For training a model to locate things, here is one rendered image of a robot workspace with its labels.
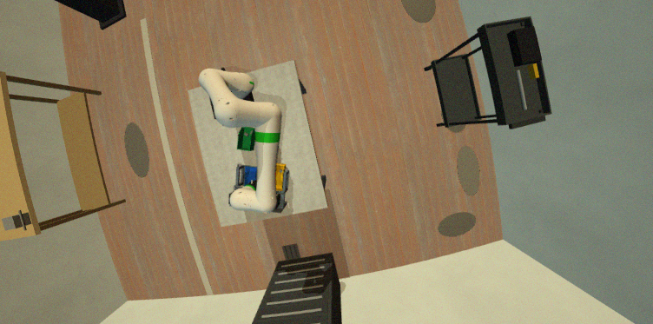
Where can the yellow bin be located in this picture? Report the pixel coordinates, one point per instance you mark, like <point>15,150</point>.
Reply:
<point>279,176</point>

